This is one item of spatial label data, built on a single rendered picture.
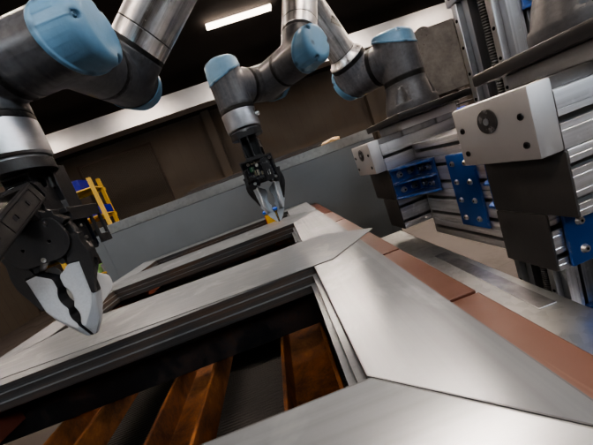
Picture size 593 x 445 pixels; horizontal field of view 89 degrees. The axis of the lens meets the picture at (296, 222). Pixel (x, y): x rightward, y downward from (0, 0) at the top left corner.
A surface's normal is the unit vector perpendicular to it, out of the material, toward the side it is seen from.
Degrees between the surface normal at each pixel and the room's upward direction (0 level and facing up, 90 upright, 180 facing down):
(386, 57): 90
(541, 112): 90
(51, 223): 90
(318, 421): 0
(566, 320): 0
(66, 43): 124
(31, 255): 90
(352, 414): 0
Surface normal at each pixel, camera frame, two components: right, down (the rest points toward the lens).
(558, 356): -0.34, -0.93
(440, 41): 0.06, 0.15
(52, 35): 0.12, 0.43
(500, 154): -0.93, 0.36
